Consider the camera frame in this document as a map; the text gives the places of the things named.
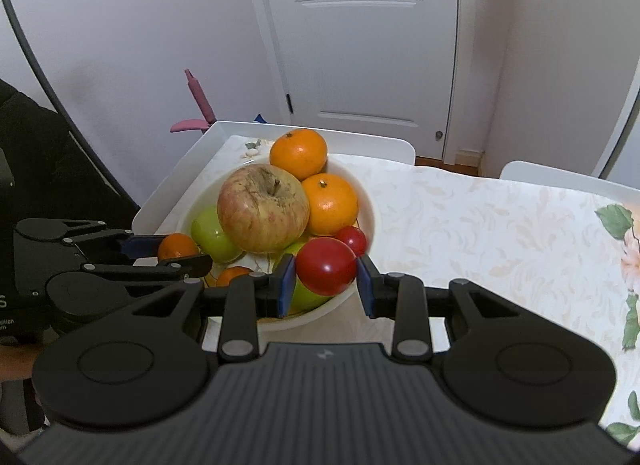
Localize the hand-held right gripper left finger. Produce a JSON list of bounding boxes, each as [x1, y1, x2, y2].
[[132, 254, 297, 363]]

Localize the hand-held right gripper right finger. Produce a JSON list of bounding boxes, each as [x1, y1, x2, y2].
[[356, 255, 506, 361]]

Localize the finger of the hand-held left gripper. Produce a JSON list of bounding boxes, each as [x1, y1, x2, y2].
[[15, 219, 161, 261], [82, 253, 214, 296]]

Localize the green apple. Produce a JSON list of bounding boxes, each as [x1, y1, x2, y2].
[[287, 242, 335, 314], [190, 206, 244, 264]]

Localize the small orange tangerine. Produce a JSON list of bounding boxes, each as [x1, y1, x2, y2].
[[157, 233, 201, 262], [215, 266, 254, 289]]

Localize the red tomato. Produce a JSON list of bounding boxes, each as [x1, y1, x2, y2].
[[295, 237, 359, 297], [333, 226, 369, 257]]

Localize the cream oval bowl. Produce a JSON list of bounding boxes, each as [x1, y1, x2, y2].
[[175, 152, 376, 331]]

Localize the wrinkled russet apple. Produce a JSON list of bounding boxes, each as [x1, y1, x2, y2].
[[216, 164, 311, 254]]

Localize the large orange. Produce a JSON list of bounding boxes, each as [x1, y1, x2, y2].
[[301, 173, 360, 237], [269, 128, 329, 181]]

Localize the white rimmed table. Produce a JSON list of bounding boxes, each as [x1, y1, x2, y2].
[[132, 120, 640, 246]]

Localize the dark cloth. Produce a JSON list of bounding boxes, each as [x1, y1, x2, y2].
[[0, 77, 142, 237]]

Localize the pink plastic tool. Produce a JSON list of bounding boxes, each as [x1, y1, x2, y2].
[[169, 68, 219, 134]]

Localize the black curved rod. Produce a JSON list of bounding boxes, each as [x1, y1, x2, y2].
[[0, 0, 142, 212]]

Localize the white panel door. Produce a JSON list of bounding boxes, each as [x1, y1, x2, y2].
[[240, 0, 503, 167]]

